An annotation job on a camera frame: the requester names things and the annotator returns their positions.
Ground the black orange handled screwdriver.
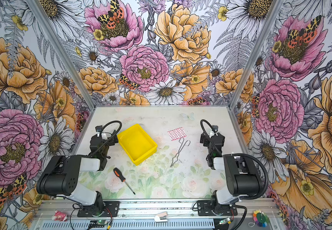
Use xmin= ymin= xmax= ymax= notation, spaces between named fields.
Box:
xmin=113 ymin=167 xmax=136 ymax=195

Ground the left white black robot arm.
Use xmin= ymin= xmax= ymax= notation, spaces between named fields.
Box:
xmin=36 ymin=120 xmax=122 ymax=216

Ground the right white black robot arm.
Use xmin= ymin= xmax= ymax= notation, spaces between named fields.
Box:
xmin=200 ymin=120 xmax=269 ymax=215

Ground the yellow plastic bin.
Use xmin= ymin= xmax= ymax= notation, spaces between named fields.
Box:
xmin=118 ymin=124 xmax=158 ymax=166

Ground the pink patterned card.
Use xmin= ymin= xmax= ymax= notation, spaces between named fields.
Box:
xmin=167 ymin=127 xmax=187 ymax=141

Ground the small circuit board right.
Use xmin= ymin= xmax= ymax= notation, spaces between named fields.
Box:
xmin=219 ymin=217 xmax=232 ymax=225

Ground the green circuit board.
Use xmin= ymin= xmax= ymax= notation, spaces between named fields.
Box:
xmin=88 ymin=219 xmax=111 ymax=229

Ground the pink white small toy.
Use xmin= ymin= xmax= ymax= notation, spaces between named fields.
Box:
xmin=51 ymin=210 xmax=68 ymax=222

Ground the colourful round toy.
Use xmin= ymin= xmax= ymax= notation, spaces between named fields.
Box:
xmin=252 ymin=209 xmax=270 ymax=227

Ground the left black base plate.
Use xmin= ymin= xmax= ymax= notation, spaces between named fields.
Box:
xmin=77 ymin=201 xmax=120 ymax=218

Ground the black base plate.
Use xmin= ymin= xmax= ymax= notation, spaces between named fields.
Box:
xmin=196 ymin=200 xmax=238 ymax=216
xmin=77 ymin=201 xmax=120 ymax=218

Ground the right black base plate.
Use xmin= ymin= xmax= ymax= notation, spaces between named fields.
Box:
xmin=196 ymin=200 xmax=238 ymax=216

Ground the aluminium mounting rail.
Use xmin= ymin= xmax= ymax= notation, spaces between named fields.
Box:
xmin=35 ymin=198 xmax=280 ymax=220

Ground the white vented cable duct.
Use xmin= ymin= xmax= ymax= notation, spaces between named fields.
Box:
xmin=36 ymin=218 xmax=215 ymax=230

